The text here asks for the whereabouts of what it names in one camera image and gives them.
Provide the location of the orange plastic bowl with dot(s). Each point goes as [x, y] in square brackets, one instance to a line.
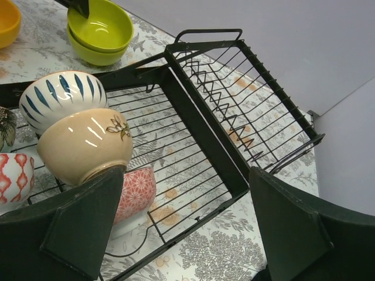
[10, 23]

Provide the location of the pink patterned bowl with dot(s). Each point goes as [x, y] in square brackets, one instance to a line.
[138, 194]

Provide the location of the beige ceramic bowl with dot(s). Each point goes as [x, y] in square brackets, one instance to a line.
[80, 146]

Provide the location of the blue striped white bowl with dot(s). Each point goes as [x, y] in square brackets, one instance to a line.
[58, 95]

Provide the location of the lime green bowl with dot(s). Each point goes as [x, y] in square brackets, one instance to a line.
[107, 29]
[91, 56]

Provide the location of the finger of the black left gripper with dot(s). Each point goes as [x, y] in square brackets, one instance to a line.
[81, 6]

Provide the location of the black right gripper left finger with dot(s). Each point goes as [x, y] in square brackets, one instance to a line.
[63, 237]

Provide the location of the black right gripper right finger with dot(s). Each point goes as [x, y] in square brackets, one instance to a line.
[308, 238]

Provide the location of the red diamond pattern bowl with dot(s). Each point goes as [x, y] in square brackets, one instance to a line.
[17, 180]

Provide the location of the mint green flower bowl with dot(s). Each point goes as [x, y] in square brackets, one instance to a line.
[8, 129]

